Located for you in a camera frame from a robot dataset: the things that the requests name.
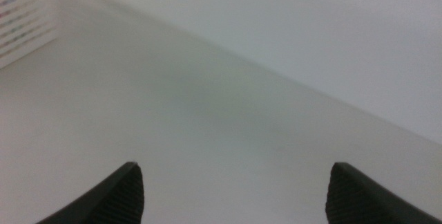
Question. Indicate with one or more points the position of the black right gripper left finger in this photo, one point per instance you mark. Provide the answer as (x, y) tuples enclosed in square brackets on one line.
[(110, 203)]

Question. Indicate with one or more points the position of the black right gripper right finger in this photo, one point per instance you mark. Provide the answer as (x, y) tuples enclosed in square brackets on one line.
[(362, 206)]

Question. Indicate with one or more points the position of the white perforated plastic basket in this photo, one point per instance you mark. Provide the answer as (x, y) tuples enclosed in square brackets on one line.
[(24, 20)]

